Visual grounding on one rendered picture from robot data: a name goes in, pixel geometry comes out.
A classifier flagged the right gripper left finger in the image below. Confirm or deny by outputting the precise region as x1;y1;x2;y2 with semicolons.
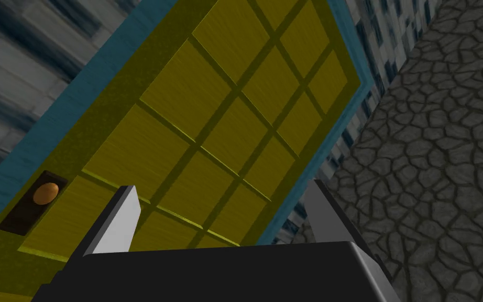
82;185;141;258

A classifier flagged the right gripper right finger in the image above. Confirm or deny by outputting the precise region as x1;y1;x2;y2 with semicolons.
304;179;365;244

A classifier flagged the yellow panelled door leaf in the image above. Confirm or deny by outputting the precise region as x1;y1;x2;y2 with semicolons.
0;0;361;302

